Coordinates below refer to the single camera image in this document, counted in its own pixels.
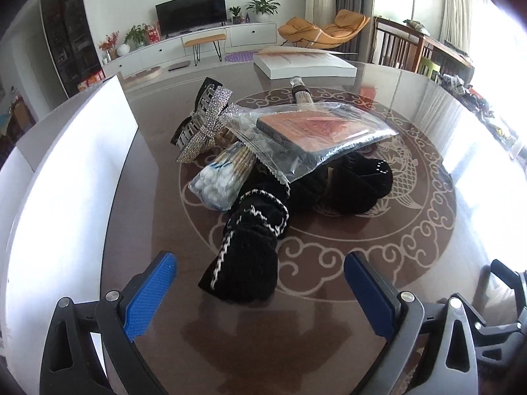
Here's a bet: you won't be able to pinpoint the dark wooden chair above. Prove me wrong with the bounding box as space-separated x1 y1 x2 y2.
374 16 423 70

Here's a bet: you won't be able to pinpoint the wooden top bench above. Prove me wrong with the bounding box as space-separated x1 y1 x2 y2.
182 33 228 66

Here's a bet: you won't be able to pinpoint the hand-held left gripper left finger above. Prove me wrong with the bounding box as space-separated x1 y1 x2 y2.
39 251 179 395

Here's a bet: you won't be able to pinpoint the black fabric headband white trim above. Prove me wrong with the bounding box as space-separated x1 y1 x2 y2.
198 152 394 305

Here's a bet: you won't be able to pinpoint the clear bag with orange card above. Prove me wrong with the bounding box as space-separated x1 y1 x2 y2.
220 101 400 186

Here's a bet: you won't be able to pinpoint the clutter of small items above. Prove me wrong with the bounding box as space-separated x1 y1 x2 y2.
436 72 527 157

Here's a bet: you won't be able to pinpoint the red flowers in vase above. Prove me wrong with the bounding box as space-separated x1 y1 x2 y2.
99 31 121 60

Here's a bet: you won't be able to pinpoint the white storage box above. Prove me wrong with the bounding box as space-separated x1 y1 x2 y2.
0 76 141 379

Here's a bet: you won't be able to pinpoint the orange cardboard boxes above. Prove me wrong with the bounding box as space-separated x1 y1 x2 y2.
78 72 105 91

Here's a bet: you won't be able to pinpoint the orange lounge chair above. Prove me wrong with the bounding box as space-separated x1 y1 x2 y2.
278 9 371 48

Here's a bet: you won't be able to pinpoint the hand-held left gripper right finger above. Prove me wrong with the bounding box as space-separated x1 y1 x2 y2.
344 251 479 395

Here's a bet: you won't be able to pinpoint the dark display cabinet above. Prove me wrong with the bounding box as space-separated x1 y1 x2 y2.
40 0 103 99

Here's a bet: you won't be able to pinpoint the white TV cabinet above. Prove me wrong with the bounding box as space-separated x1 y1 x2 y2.
101 22 277 79

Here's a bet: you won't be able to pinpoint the white flat box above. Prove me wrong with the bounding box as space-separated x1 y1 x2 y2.
253 49 358 79

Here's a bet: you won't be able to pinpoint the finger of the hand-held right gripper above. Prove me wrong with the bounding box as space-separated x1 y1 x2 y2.
489 258 527 305
463 296 527 340

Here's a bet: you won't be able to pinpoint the large potted plant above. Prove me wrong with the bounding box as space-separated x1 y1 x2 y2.
246 0 281 22

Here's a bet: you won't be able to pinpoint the bag of cotton swabs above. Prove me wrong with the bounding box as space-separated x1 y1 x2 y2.
188 140 258 212

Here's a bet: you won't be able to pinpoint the leafy green potted plant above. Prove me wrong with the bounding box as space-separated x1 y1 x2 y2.
124 24 149 48

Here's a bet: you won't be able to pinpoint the round beige floor cushion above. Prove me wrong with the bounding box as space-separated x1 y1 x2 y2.
124 66 163 87

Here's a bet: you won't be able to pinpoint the silver tube with clear cap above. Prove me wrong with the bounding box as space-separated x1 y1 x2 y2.
290 76 311 105

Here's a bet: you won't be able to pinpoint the rhinestone bow hair clip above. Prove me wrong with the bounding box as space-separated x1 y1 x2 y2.
171 77 239 162

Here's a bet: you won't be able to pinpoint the black television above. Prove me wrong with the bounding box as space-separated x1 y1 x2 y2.
155 0 228 37

